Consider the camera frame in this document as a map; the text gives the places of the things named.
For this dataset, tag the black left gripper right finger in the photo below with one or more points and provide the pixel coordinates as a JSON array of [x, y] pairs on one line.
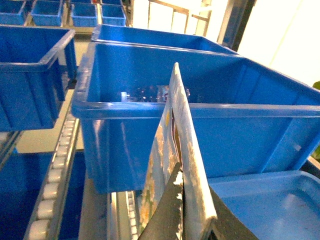
[[227, 226]]

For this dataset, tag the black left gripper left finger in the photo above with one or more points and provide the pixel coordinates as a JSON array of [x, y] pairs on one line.
[[167, 221]]

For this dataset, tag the flower gift bag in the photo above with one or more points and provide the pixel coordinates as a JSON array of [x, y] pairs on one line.
[[175, 141]]

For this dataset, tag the blue tray holding bag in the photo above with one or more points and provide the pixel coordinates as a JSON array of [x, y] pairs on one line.
[[274, 206]]

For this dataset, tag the blue bin right rack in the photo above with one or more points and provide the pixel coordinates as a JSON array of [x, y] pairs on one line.
[[248, 118]]

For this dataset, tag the blue bin rack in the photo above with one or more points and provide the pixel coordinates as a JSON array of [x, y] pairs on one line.
[[248, 118], [36, 66]]

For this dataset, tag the white roller track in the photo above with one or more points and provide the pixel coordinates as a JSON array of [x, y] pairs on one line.
[[47, 215]]

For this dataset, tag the blue bin centre rack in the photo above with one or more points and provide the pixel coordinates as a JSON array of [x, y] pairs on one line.
[[36, 66]]

